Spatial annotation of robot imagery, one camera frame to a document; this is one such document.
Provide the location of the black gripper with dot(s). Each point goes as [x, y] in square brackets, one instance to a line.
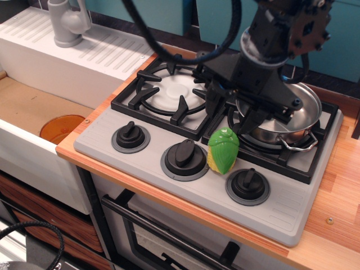
[235, 76]

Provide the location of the green yellow toy corncob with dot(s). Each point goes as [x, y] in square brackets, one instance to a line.
[223, 147]

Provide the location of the stainless steel pot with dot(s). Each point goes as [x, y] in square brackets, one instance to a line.
[296, 135]

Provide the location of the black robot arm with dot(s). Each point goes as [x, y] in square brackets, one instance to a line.
[280, 30]

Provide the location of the black middle stove knob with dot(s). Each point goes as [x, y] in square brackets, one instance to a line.
[184, 161]

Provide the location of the black stove knob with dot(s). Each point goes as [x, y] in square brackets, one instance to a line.
[130, 138]
[184, 161]
[248, 187]

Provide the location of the black right stove knob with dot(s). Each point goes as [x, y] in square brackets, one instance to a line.
[248, 187]

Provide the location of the grey toy stove top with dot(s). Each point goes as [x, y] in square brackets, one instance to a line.
[281, 217]

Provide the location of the black left stove knob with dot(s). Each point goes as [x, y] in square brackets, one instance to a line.
[130, 138]

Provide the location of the black left burner grate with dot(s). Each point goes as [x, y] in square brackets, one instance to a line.
[167, 96]

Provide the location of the black burner grate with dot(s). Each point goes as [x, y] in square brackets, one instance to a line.
[300, 166]
[167, 96]

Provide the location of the black right burner grate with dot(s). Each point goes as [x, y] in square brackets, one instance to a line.
[300, 166]

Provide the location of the orange plastic plate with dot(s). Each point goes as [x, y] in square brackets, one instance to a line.
[60, 127]

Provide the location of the grey toy faucet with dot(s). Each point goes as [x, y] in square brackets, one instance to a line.
[68, 25]

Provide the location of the white toy sink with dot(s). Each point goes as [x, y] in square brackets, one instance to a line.
[41, 81]

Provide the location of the wooden drawer fronts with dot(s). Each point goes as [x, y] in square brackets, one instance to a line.
[20, 203]

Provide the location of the oven door with black handle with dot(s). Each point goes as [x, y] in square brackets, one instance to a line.
[120, 206]

